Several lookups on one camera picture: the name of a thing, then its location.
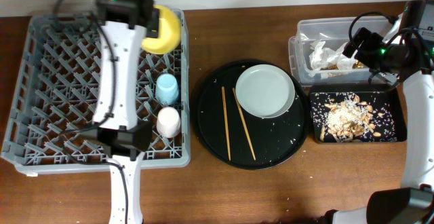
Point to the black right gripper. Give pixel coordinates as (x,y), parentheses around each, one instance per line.
(373,41)

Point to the yellow bowl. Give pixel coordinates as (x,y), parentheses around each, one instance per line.
(169,33)

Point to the white paper napkin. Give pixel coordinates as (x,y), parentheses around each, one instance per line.
(328,59)

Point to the blue plastic cup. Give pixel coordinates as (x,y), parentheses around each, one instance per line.
(167,90)

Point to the food scraps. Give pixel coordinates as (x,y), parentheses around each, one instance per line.
(348,117)

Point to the wooden chopstick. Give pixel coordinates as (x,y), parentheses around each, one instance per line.
(226,125)
(247,134)

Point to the pink plastic cup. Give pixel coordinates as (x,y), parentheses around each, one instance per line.
(168,122)

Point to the grey round plate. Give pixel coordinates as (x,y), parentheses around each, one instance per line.
(265,91)

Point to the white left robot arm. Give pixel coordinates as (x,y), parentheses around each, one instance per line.
(122,27)

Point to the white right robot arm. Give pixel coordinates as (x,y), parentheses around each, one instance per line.
(409,54)

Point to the gold foil wrapper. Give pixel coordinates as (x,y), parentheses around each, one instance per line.
(357,64)

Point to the clear plastic bin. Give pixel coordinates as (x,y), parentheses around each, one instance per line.
(318,35)

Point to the black rectangular tray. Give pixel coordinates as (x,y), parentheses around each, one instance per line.
(392,95)

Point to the round black tray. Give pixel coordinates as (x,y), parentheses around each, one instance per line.
(274,140)

